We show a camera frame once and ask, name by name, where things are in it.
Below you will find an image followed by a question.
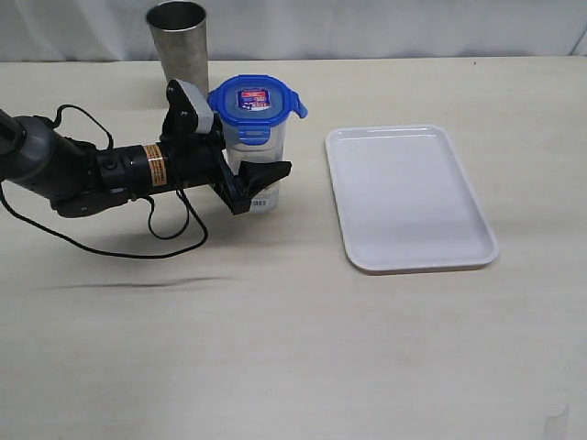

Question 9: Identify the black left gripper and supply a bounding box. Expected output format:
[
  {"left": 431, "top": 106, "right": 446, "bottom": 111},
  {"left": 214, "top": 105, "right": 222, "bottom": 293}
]
[{"left": 160, "top": 123, "right": 292, "bottom": 215}]

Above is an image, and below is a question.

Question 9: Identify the clear plastic tall container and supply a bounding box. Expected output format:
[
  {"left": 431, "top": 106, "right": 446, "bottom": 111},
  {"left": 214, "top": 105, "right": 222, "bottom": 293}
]
[{"left": 222, "top": 120, "right": 286, "bottom": 214}]

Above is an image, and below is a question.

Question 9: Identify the blue plastic lid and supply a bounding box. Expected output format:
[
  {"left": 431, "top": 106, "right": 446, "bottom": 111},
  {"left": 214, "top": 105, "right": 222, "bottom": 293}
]
[{"left": 207, "top": 74, "right": 308, "bottom": 146}]

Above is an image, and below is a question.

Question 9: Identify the stainless steel cup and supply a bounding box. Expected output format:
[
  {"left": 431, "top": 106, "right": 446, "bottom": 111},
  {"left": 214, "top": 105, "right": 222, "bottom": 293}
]
[{"left": 145, "top": 1, "right": 209, "bottom": 96}]

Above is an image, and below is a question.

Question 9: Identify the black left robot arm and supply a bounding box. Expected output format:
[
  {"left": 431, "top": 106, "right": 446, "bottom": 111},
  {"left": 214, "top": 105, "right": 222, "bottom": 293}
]
[{"left": 1, "top": 113, "right": 252, "bottom": 218}]

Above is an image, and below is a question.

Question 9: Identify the white rectangular tray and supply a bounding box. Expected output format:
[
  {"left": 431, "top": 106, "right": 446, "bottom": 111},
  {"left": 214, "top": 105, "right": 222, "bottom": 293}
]
[{"left": 325, "top": 124, "right": 499, "bottom": 275}]

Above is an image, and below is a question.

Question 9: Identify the white backdrop curtain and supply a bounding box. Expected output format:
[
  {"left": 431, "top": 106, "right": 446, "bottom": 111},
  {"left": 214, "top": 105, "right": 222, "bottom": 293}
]
[{"left": 1, "top": 1, "right": 586, "bottom": 61}]

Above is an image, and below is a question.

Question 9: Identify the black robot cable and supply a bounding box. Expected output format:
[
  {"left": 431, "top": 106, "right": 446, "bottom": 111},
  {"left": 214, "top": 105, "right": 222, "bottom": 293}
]
[{"left": 0, "top": 104, "right": 210, "bottom": 260}]

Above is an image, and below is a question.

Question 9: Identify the wrist camera mount block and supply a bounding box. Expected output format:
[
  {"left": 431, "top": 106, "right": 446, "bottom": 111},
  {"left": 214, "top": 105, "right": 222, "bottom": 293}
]
[{"left": 161, "top": 79, "right": 215, "bottom": 138}]

